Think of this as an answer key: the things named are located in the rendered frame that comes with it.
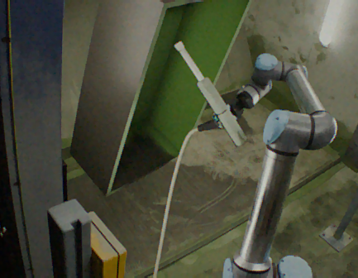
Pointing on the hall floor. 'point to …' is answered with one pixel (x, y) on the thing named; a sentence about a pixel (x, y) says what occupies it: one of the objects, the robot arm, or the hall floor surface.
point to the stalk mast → (70, 240)
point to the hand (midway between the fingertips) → (221, 121)
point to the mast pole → (350, 212)
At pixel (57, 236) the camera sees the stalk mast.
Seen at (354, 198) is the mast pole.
